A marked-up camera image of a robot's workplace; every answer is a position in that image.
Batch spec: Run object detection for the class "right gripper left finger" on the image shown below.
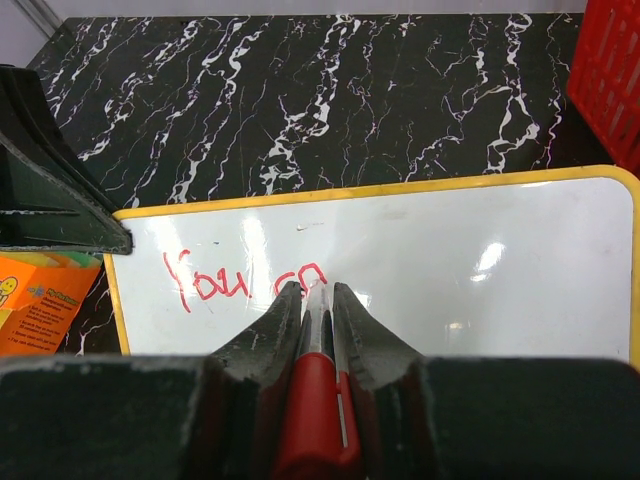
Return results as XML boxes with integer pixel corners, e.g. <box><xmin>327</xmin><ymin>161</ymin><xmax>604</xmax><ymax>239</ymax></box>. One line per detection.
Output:
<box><xmin>180</xmin><ymin>281</ymin><xmax>302</xmax><ymax>479</ymax></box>

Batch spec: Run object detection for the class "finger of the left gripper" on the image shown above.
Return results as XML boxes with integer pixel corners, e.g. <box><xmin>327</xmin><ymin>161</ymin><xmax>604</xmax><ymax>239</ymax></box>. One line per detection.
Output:
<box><xmin>1</xmin><ymin>65</ymin><xmax>133</xmax><ymax>255</ymax></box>

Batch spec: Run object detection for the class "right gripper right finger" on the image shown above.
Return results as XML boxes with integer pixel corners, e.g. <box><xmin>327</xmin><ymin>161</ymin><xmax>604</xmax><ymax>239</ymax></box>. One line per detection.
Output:
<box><xmin>333</xmin><ymin>282</ymin><xmax>441</xmax><ymax>479</ymax></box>

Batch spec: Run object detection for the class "red capped marker pen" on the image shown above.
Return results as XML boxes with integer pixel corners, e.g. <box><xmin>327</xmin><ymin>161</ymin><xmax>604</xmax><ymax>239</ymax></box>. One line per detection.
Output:
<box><xmin>271</xmin><ymin>280</ymin><xmax>365</xmax><ymax>479</ymax></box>

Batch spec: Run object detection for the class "yellow framed whiteboard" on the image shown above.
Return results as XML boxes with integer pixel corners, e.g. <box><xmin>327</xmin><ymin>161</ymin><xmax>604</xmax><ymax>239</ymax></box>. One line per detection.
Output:
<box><xmin>105</xmin><ymin>165</ymin><xmax>639</xmax><ymax>364</ymax></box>

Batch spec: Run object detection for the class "orange sponge package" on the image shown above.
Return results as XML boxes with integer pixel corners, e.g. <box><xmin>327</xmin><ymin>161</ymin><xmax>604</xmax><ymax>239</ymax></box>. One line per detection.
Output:
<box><xmin>1</xmin><ymin>251</ymin><xmax>102</xmax><ymax>356</ymax></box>

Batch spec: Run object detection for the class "red plastic shopping basket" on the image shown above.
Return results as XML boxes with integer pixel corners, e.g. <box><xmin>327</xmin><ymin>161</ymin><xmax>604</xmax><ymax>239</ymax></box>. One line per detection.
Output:
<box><xmin>567</xmin><ymin>0</ymin><xmax>639</xmax><ymax>175</ymax></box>

